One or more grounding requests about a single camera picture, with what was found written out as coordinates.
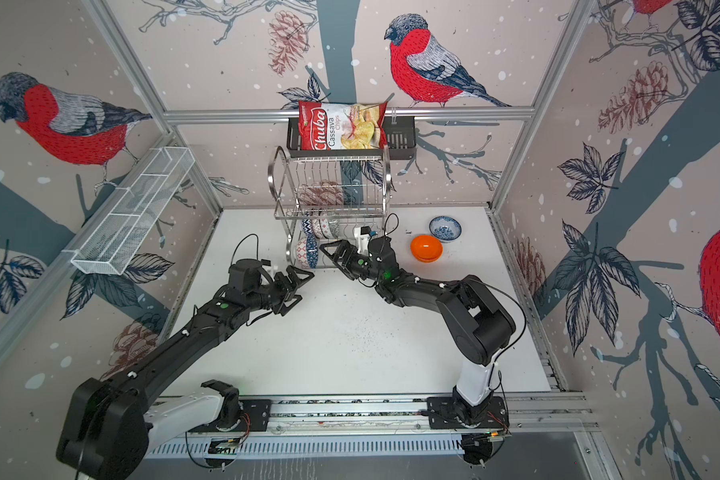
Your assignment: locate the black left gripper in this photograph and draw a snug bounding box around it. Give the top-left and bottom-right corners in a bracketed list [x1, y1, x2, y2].
[247, 265, 315, 314]

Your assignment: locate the green pattern bowl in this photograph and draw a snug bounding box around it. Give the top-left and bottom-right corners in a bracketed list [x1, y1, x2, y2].
[321, 217, 341, 239]

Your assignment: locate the dark red pattern bowl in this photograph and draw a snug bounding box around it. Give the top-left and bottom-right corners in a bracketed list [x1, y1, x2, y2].
[310, 218, 324, 239]

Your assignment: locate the plain orange bowl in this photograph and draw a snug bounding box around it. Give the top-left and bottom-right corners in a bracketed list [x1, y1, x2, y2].
[410, 235, 443, 263]

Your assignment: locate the blue floral small bowl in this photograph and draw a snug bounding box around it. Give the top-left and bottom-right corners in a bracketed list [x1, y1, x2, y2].
[428, 215, 463, 242]

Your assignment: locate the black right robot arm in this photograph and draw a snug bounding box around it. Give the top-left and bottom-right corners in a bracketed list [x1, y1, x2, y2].
[320, 236, 517, 407]

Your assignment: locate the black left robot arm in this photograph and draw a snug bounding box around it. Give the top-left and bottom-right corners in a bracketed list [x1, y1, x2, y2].
[55, 259, 314, 479]

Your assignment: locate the steel two-tier dish rack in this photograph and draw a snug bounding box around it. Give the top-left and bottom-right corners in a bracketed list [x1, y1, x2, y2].
[267, 146, 392, 270]

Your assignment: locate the red cassava chips bag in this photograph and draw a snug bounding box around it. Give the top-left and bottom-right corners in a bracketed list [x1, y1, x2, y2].
[297, 101, 387, 151]

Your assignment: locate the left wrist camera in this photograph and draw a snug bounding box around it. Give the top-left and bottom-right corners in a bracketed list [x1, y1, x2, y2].
[227, 258, 271, 294]

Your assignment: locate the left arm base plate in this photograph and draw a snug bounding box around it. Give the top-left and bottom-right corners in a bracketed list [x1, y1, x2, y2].
[194, 398, 272, 433]

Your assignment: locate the aluminium horizontal frame bar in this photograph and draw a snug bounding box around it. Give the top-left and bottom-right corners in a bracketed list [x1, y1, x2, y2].
[163, 106, 536, 126]

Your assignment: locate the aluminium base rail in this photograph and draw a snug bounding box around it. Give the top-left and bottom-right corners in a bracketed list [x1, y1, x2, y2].
[142, 392, 598, 468]

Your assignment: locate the white mesh wall shelf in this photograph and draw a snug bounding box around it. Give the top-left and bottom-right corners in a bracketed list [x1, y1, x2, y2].
[71, 146, 195, 275]

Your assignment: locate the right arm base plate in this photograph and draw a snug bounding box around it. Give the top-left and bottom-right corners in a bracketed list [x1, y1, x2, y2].
[421, 394, 510, 431]

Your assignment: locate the aluminium frame corner post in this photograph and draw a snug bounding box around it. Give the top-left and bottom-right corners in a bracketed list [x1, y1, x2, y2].
[83, 0, 224, 211]

